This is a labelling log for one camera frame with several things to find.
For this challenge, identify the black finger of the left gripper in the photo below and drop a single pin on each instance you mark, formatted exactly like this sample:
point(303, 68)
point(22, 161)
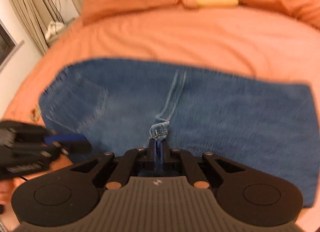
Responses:
point(64, 138)
point(72, 147)

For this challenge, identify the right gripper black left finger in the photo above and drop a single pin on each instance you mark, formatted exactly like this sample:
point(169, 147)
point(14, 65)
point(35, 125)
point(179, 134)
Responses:
point(107, 171)

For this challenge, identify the blue denim jeans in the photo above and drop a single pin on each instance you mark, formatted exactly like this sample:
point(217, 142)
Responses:
point(119, 104)

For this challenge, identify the white cloth on nightstand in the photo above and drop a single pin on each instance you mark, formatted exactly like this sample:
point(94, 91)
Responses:
point(54, 29)

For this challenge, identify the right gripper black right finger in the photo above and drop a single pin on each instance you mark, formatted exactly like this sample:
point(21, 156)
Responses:
point(206, 172)

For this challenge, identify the orange bed sheet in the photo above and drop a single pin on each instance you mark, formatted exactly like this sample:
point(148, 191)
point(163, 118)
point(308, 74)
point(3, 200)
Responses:
point(245, 42)

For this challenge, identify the beige curtain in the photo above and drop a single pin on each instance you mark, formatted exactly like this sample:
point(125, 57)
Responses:
point(35, 16)

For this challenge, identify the dark framed window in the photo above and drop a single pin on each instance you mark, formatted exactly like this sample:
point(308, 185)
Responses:
point(9, 46)

